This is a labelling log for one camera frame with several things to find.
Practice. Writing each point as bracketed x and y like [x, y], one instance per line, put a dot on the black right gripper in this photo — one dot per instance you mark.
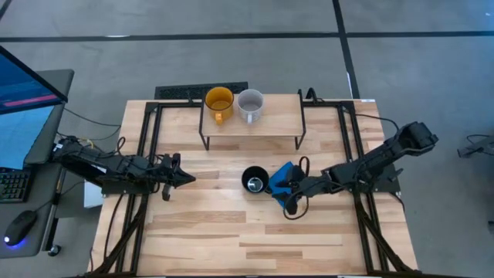
[314, 184]

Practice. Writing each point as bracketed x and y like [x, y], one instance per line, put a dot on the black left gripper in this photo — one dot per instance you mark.
[164, 175]

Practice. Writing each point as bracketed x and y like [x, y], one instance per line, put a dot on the blue cloth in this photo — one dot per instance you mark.
[279, 173]

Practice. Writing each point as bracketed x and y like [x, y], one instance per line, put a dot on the black mug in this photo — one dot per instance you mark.
[254, 179]

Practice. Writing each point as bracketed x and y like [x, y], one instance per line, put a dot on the yellow mug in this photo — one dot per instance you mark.
[219, 102]

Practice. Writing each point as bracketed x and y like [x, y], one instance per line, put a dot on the light grey mug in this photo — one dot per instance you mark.
[251, 102]

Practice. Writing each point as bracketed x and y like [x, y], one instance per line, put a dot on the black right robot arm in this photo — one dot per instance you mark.
[386, 154]

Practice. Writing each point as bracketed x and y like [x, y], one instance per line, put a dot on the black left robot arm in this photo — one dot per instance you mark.
[96, 166]

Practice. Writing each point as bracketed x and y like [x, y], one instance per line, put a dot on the black floor grille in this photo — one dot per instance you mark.
[181, 92]

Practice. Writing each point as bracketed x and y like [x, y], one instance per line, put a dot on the white box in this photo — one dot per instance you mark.
[92, 197]

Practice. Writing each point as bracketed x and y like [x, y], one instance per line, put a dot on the grey monitor stand panel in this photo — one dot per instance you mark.
[46, 127]

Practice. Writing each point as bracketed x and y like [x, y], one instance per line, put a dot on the black caster wheel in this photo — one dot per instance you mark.
[54, 250]

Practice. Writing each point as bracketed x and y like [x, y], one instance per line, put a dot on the grey desk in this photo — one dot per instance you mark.
[40, 216]

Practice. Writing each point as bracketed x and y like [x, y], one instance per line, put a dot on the black keyboard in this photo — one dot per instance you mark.
[13, 185]

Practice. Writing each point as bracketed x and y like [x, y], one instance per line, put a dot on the black computer mouse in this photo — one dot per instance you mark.
[19, 228]

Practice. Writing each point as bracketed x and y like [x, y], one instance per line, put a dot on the computer monitor with dark screen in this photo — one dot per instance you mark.
[27, 85]

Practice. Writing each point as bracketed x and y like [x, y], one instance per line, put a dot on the black right mounting frame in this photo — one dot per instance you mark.
[372, 231]

